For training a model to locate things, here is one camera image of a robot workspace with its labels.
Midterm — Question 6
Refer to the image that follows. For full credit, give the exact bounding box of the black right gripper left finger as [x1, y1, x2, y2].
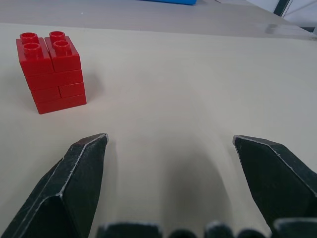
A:
[0, 133, 109, 238]

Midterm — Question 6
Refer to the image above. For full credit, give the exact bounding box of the blue flat object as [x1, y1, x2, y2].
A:
[135, 0, 198, 6]

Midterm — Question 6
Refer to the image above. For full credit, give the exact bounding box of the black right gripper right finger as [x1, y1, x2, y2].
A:
[232, 135, 317, 238]

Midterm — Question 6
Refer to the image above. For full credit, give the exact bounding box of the red toy brick stack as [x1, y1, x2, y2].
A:
[15, 31, 88, 115]

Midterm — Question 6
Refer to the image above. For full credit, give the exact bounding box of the dark green post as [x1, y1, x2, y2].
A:
[273, 0, 290, 18]

